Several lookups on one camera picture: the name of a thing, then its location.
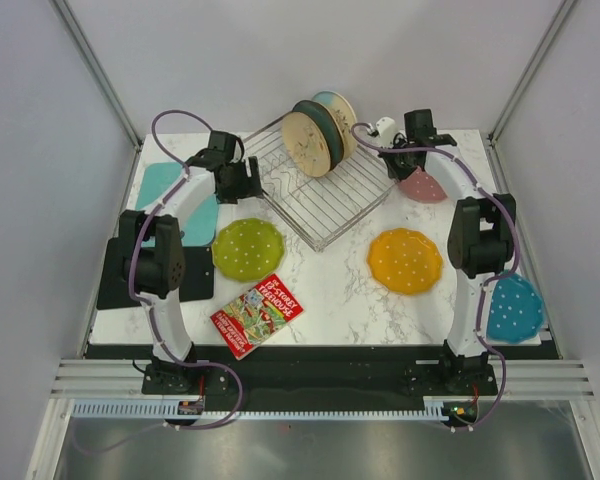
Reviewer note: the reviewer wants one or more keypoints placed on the dark teal plate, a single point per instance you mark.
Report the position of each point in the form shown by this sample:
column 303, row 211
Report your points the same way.
column 328, row 126

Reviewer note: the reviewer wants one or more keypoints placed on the teal cutting board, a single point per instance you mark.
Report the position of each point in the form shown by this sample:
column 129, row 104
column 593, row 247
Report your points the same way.
column 200, row 227

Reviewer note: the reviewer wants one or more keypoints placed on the cream and blue plate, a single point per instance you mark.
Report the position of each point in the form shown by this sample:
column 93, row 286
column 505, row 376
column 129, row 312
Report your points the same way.
column 344, row 115

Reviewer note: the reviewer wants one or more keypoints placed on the pink polka dot plate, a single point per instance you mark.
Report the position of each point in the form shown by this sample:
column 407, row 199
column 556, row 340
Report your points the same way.
column 422, row 187

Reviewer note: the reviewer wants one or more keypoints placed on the orange polka dot plate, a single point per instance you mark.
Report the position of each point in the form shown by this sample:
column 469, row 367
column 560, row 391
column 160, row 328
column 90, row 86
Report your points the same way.
column 404, row 261

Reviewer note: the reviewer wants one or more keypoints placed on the beige illustrated plate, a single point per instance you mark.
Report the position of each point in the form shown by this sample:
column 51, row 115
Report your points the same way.
column 305, row 144

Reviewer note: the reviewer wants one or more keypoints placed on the blue polka dot plate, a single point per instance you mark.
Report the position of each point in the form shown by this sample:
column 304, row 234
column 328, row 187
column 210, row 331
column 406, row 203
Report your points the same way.
column 516, row 313

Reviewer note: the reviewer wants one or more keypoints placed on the white slotted cable duct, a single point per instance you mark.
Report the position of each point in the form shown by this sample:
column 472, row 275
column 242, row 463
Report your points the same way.
column 173, row 409

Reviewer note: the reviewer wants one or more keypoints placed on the red children's book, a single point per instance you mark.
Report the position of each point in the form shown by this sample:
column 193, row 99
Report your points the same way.
column 251, row 319

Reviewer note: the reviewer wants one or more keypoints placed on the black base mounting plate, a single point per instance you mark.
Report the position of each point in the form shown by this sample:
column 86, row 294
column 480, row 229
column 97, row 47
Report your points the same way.
column 322, row 378

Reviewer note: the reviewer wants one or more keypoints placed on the black mat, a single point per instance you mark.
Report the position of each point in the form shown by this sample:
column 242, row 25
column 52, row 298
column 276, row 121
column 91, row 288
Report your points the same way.
column 198, row 282

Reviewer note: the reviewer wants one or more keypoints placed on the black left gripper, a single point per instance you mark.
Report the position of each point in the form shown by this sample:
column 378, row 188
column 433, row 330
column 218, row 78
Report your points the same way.
column 251, row 187

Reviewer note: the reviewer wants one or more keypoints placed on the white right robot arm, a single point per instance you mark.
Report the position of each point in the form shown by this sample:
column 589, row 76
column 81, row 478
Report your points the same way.
column 482, row 245

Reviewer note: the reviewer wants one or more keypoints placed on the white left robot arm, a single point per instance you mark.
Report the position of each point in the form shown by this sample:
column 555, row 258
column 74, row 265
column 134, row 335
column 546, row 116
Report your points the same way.
column 151, row 259

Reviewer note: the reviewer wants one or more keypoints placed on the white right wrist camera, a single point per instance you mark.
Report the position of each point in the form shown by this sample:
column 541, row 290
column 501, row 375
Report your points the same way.
column 385, row 131

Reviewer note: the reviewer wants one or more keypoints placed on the green polka dot plate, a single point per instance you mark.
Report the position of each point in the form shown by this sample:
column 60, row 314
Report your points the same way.
column 248, row 250

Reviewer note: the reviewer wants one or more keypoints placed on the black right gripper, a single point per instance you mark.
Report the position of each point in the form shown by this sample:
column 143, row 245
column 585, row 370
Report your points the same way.
column 398, row 175

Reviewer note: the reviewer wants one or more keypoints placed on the wire dish rack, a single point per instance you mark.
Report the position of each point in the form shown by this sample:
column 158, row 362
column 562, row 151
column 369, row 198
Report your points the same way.
column 318, row 210

